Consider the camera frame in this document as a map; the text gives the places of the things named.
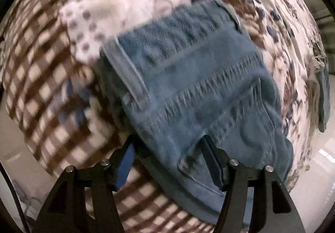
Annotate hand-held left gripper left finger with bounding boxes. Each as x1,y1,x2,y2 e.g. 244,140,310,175
31,135,137,233

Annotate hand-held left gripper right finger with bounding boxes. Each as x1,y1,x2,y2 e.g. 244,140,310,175
200,134,307,233

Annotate blue denim pants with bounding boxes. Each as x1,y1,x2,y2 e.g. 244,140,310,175
95,0,331,231

